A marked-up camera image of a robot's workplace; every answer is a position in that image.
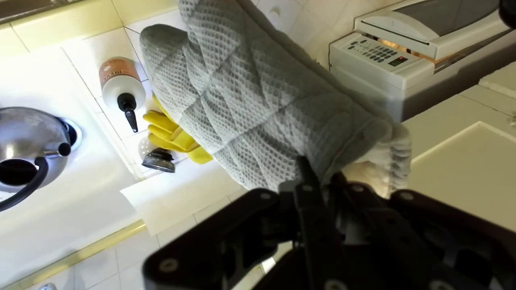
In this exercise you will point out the grey quilted oven mitt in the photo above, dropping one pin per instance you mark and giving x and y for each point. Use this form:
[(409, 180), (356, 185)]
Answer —
[(251, 101)]

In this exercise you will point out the cream upper cabinet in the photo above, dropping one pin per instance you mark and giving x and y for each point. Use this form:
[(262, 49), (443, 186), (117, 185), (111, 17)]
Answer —
[(465, 149)]

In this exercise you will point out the soap pump bottle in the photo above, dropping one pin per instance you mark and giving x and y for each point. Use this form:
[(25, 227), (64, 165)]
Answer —
[(122, 90)]

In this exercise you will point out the black sink strainer plug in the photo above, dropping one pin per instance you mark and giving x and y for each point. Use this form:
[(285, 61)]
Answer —
[(161, 161)]

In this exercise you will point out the yellow rubber gloves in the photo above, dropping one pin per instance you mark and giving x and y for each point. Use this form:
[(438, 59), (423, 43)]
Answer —
[(167, 135)]

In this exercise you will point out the white printer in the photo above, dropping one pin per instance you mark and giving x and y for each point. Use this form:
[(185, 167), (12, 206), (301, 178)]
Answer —
[(414, 54)]

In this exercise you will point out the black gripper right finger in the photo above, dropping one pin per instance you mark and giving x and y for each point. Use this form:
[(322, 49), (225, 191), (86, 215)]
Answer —
[(391, 252)]

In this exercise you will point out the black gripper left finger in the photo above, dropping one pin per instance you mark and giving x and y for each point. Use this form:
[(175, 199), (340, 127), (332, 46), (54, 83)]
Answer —
[(320, 239)]

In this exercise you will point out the steel kettle black handle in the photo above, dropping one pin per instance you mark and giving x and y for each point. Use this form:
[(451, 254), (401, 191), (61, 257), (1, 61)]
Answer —
[(35, 151)]

